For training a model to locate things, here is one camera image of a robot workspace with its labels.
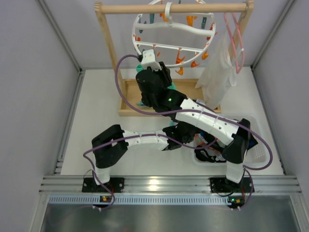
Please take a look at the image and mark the pink wire hanger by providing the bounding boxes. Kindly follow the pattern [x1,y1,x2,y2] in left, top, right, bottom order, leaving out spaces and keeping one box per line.
[224,13,245,74]

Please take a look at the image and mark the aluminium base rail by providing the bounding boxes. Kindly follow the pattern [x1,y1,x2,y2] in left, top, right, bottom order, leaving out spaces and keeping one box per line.
[38,157,302,206]

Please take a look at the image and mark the wooden clothes rack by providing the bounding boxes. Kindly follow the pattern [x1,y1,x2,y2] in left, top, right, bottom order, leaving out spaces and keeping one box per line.
[94,0,255,117]

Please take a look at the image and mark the orange clothes peg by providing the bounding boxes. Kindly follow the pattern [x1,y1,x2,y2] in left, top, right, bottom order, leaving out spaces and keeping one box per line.
[191,60,200,68]
[175,48,185,64]
[175,66,184,76]

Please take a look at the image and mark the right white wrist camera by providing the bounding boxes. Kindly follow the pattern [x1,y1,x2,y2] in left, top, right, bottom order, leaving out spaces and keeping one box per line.
[140,49,161,71]

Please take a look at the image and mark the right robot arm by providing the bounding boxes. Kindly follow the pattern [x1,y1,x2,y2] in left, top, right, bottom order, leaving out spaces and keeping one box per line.
[136,62,251,185]

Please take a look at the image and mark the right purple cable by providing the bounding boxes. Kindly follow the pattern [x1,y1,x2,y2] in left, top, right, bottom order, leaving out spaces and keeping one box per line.
[115,55,274,194]

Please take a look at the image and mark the white plastic basket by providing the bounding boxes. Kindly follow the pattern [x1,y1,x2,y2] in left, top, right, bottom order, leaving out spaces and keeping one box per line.
[190,114,269,168]

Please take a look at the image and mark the black sock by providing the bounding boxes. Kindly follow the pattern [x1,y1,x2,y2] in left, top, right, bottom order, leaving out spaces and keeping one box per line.
[194,132,226,163]
[248,135,258,150]

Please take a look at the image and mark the white cloth garment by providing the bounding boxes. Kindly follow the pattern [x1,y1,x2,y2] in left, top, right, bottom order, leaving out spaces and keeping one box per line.
[195,34,237,109]

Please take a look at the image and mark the black sock front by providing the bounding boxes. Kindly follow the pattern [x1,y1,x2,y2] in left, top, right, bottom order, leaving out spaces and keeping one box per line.
[248,135,258,150]

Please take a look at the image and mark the white round clip hanger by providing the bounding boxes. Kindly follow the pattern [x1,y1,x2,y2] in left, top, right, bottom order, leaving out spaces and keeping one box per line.
[132,12,217,68]

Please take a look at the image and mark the pink patterned sock front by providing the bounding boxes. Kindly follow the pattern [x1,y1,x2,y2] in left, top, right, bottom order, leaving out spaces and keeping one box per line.
[195,134,220,155]

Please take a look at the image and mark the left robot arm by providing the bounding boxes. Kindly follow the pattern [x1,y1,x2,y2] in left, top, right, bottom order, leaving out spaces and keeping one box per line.
[91,122,200,186]

